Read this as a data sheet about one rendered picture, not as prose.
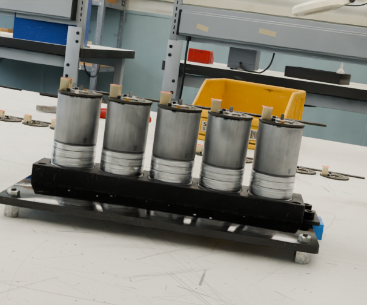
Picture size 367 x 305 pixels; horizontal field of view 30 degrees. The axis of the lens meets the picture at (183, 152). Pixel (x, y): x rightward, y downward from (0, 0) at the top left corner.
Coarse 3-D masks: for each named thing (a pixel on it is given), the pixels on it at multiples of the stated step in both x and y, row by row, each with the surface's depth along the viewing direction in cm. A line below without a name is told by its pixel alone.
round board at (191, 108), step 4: (160, 104) 37; (168, 104) 36; (172, 104) 36; (168, 108) 36; (172, 108) 36; (176, 108) 36; (180, 108) 36; (184, 108) 36; (188, 108) 36; (192, 108) 37; (196, 108) 37; (200, 108) 37; (192, 112) 36; (196, 112) 36; (200, 112) 37
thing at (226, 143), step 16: (208, 128) 36; (224, 128) 36; (240, 128) 36; (208, 144) 36; (224, 144) 36; (240, 144) 36; (208, 160) 36; (224, 160) 36; (240, 160) 36; (208, 176) 36; (224, 176) 36; (240, 176) 37
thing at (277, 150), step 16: (272, 128) 36; (288, 128) 35; (256, 144) 37; (272, 144) 36; (288, 144) 36; (256, 160) 36; (272, 160) 36; (288, 160) 36; (256, 176) 36; (272, 176) 36; (288, 176) 36; (256, 192) 36; (272, 192) 36; (288, 192) 36
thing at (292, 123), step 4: (272, 116) 37; (276, 116) 37; (260, 120) 36; (264, 120) 36; (268, 120) 36; (272, 120) 36; (288, 120) 37; (276, 124) 35; (280, 124) 35; (284, 124) 35; (288, 124) 35; (292, 124) 36; (296, 124) 36; (300, 124) 36; (304, 124) 37
